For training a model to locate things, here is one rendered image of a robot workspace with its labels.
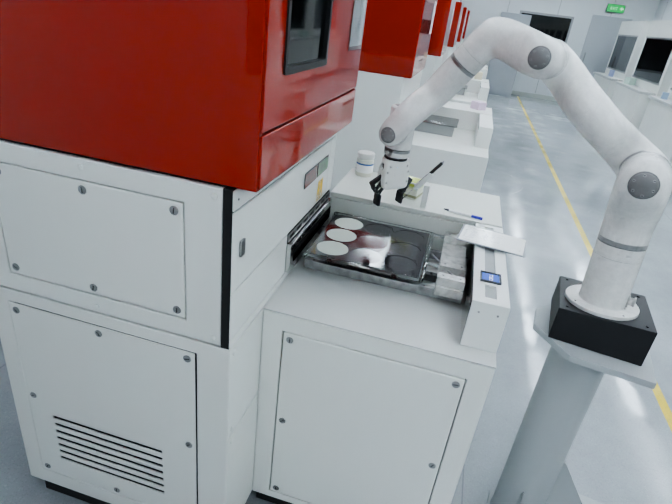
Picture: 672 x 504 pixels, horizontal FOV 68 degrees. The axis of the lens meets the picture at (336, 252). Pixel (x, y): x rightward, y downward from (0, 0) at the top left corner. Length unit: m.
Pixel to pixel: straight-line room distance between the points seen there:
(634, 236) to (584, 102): 0.36
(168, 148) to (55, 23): 0.31
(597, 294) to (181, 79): 1.16
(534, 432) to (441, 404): 0.44
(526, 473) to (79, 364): 1.41
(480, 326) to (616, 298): 0.39
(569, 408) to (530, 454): 0.23
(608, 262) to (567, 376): 0.36
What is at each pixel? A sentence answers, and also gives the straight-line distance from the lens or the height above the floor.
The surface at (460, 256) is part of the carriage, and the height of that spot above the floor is 0.88.
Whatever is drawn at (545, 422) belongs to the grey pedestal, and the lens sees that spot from 1.73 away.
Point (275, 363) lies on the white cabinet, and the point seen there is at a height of 0.64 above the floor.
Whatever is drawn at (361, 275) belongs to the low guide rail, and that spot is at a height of 0.84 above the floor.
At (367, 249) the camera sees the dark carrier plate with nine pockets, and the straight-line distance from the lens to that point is 1.57.
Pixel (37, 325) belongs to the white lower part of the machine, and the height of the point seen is 0.73.
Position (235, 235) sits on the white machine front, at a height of 1.12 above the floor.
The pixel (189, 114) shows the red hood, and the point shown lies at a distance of 1.03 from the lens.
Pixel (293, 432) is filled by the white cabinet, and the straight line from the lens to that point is 1.61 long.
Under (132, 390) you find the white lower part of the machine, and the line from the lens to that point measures 1.48.
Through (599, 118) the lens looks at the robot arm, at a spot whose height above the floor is 1.40.
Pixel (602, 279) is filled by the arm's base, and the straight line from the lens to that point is 1.50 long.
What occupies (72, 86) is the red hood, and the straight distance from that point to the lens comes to 1.18.
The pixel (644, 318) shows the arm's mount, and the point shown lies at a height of 0.92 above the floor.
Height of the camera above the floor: 1.58
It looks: 26 degrees down
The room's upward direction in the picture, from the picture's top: 8 degrees clockwise
